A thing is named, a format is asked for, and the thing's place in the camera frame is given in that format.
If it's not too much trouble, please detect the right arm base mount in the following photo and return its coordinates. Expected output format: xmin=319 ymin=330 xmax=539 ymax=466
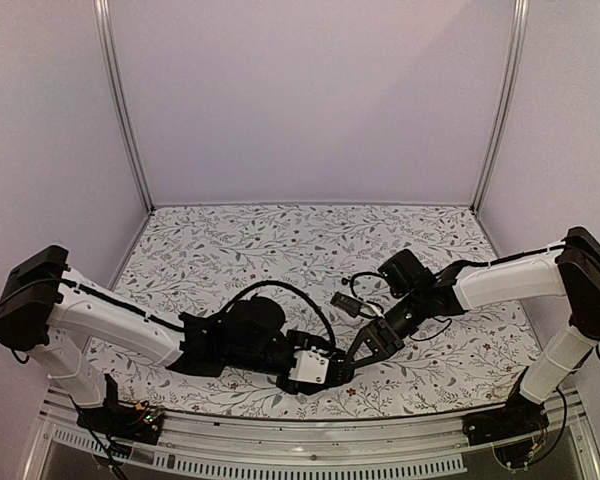
xmin=462 ymin=386 xmax=549 ymax=446

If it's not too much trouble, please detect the right aluminium corner post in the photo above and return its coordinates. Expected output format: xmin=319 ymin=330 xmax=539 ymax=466
xmin=471 ymin=0 xmax=530 ymax=216

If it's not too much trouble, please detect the aluminium corner post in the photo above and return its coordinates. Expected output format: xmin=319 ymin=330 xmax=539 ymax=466
xmin=93 ymin=0 xmax=155 ymax=214
xmin=471 ymin=0 xmax=530 ymax=216

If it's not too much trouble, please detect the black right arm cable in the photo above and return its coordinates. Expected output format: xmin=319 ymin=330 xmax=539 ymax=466
xmin=340 ymin=271 xmax=396 ymax=311

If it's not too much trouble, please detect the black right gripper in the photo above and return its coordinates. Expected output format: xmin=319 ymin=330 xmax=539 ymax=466
xmin=341 ymin=291 xmax=425 ymax=373

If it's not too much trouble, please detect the floral patterned table mat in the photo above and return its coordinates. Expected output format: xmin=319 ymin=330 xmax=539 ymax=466
xmin=86 ymin=205 xmax=539 ymax=420

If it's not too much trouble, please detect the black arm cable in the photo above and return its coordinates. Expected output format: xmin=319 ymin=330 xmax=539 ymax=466
xmin=214 ymin=279 xmax=337 ymax=354
xmin=340 ymin=271 xmax=396 ymax=311

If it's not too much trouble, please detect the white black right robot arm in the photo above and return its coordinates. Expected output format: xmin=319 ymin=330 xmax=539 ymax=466
xmin=346 ymin=227 xmax=600 ymax=436

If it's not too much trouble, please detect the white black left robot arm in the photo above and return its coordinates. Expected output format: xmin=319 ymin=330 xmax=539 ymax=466
xmin=0 ymin=245 xmax=352 ymax=434

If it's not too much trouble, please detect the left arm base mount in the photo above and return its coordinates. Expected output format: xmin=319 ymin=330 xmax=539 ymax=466
xmin=77 ymin=374 xmax=164 ymax=445

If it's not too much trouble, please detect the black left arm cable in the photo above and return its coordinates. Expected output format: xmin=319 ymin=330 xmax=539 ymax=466
xmin=214 ymin=279 xmax=337 ymax=354

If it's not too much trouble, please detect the left aluminium corner post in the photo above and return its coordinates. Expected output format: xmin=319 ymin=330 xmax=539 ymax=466
xmin=93 ymin=0 xmax=155 ymax=214

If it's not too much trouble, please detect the front aluminium frame rail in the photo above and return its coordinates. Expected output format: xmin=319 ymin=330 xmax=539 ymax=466
xmin=22 ymin=389 xmax=600 ymax=479

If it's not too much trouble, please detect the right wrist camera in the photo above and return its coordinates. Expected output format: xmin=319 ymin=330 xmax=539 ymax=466
xmin=330 ymin=292 xmax=364 ymax=318

